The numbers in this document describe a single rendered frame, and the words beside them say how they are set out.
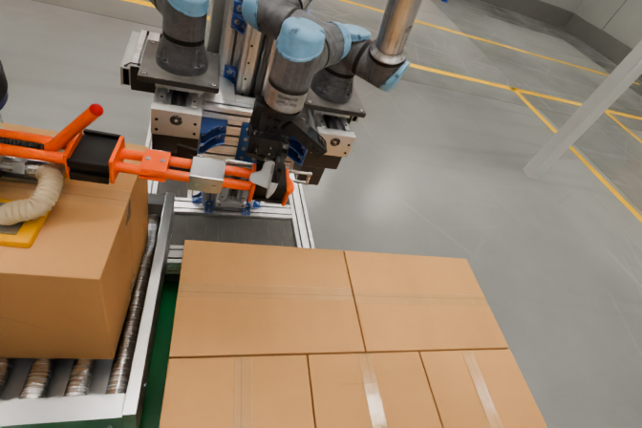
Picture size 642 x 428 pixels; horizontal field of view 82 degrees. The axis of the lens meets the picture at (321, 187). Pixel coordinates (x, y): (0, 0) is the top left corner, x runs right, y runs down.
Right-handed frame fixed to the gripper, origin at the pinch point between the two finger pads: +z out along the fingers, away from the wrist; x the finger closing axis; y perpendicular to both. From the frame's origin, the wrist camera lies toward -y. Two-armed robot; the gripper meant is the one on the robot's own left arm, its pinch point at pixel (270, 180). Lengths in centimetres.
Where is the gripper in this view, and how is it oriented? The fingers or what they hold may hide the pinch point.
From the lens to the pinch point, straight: 84.7
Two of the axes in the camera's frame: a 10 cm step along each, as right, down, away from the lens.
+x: 1.0, 7.1, -7.0
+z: -3.0, 6.9, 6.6
